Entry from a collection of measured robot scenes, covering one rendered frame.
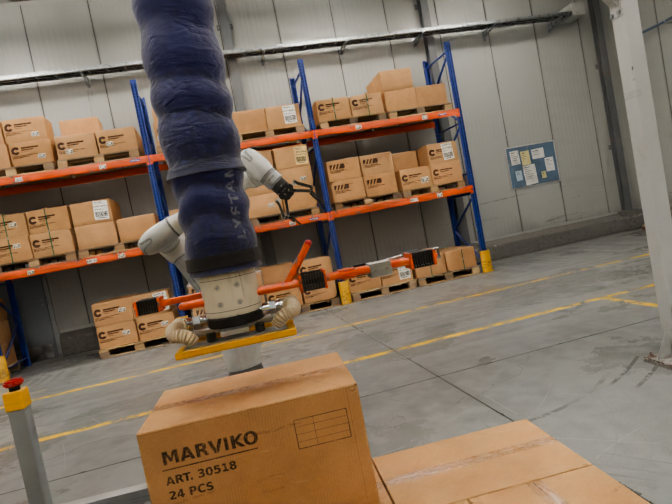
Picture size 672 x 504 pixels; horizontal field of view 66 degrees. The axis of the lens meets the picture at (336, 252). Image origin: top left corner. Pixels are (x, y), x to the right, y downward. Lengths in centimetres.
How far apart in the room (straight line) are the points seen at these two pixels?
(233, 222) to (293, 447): 65
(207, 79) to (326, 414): 99
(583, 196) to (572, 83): 249
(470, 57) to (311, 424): 1090
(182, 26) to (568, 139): 1157
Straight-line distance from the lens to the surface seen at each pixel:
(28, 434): 236
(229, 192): 154
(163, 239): 247
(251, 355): 237
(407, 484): 180
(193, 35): 162
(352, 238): 1041
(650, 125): 417
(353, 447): 155
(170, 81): 159
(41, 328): 1057
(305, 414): 150
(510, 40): 1255
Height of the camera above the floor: 139
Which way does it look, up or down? 3 degrees down
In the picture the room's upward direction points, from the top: 11 degrees counter-clockwise
